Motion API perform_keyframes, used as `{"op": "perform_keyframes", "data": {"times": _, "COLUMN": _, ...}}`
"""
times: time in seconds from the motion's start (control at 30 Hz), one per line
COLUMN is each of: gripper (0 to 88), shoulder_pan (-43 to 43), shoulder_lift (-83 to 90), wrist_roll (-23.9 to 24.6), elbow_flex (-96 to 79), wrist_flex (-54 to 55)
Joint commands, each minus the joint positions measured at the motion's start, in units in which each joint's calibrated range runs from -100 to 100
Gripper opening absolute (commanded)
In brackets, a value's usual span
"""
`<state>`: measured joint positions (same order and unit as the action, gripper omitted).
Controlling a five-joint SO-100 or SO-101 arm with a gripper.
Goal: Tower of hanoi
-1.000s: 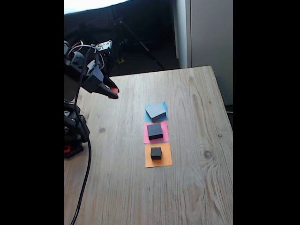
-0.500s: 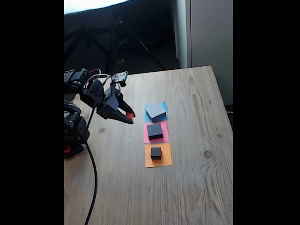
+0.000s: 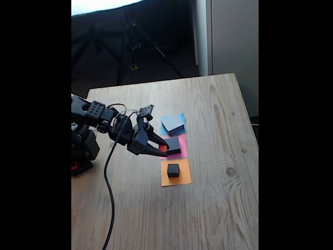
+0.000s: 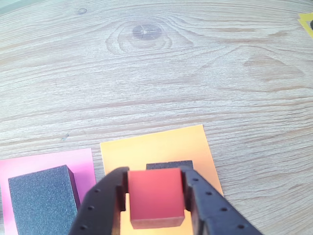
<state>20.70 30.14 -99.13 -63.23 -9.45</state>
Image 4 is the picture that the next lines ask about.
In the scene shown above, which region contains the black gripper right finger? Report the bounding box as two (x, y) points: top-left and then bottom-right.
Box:
(179, 166), (264, 235)

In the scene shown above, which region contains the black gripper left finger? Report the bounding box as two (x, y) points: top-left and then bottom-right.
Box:
(69, 166), (130, 235)

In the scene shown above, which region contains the small red cube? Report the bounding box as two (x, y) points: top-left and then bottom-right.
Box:
(127, 167), (185, 230)

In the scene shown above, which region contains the medium black cube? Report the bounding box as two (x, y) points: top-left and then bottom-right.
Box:
(7, 164), (81, 235)

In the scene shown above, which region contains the small black cube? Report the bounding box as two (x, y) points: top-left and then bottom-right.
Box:
(146, 160), (194, 171)

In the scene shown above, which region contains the pink paper sheet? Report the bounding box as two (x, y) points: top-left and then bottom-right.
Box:
(0, 147), (96, 235)

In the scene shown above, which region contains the orange paper sheet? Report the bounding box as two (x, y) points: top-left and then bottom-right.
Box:
(99, 124), (224, 235)

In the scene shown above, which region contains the yellow tape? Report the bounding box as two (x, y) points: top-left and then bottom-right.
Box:
(298, 12), (313, 39)

